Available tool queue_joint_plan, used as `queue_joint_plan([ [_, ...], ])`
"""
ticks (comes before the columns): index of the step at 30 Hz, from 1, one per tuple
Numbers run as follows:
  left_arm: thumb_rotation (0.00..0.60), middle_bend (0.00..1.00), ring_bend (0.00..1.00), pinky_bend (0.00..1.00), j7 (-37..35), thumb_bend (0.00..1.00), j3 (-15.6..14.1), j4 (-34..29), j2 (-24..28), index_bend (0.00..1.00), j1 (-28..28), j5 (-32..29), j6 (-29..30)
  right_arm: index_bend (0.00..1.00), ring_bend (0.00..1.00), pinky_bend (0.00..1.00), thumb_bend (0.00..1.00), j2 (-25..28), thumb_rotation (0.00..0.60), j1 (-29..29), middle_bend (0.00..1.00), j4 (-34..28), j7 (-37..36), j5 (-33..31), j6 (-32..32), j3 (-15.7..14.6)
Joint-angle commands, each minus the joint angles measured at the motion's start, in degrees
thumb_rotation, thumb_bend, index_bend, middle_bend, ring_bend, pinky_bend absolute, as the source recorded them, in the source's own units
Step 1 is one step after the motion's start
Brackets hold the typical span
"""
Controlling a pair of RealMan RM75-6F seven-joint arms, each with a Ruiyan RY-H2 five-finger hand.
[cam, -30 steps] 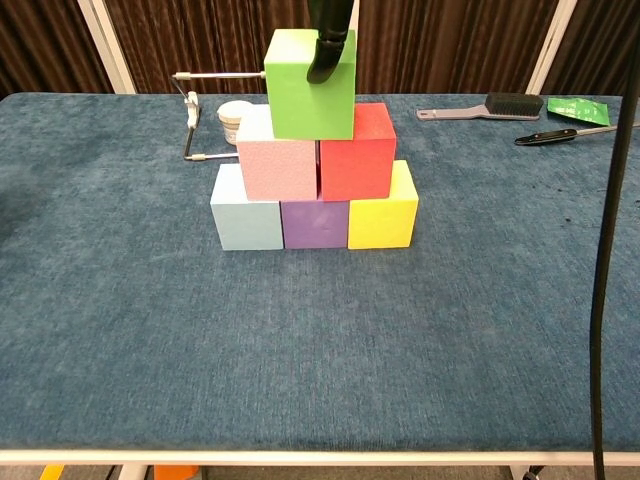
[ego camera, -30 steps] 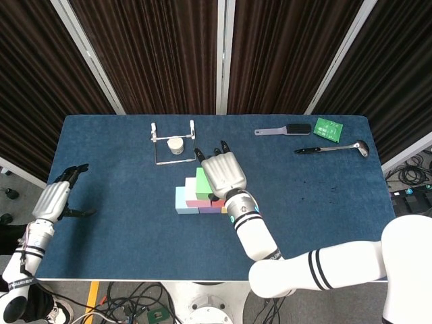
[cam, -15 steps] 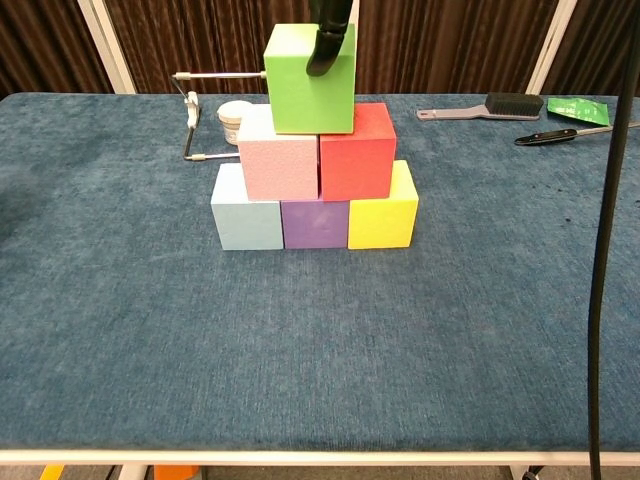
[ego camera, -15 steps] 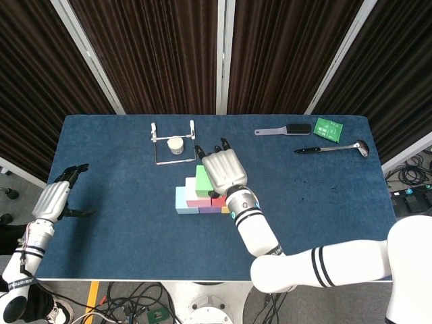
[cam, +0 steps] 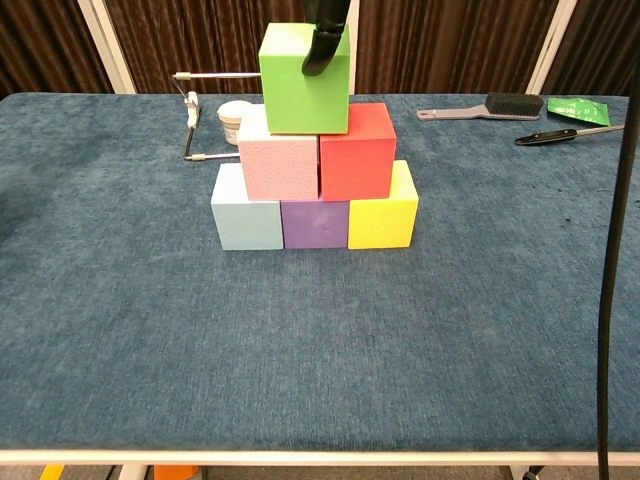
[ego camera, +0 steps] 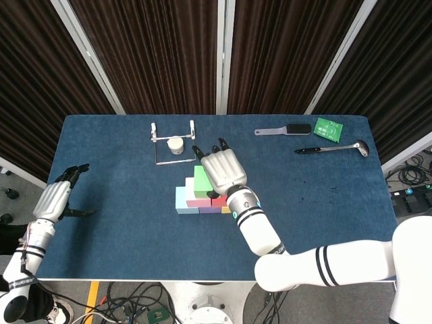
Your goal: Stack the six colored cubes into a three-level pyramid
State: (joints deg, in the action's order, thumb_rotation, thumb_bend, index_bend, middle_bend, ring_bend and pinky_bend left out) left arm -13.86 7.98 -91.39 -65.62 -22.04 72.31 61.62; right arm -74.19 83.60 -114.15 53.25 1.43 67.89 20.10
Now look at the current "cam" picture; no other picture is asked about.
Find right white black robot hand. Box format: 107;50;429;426
301;0;351;77

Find green cube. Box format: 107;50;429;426
258;22;351;136

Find red cube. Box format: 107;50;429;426
318;102;398;202

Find pink cube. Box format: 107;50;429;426
237;103;320;202

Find yellow cube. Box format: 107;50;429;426
347;159;420;251

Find light blue cube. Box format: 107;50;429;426
210;163;285;251

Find purple cube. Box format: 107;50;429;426
280;198;351;250

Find small white jar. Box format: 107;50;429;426
217;100;252;147

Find grey brush black bristles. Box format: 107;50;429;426
416;92;545;122

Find green foil packet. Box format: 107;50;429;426
546;96;612;127

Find blue felt table cover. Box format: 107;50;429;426
0;92;640;451

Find orange object under table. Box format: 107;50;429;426
153;464;201;480

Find metal wire stand white clips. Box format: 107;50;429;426
171;71;264;162

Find steel ladle black handle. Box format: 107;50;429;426
514;123;626;147

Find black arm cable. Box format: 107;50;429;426
596;44;640;480

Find white table frame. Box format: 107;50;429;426
0;448;640;480

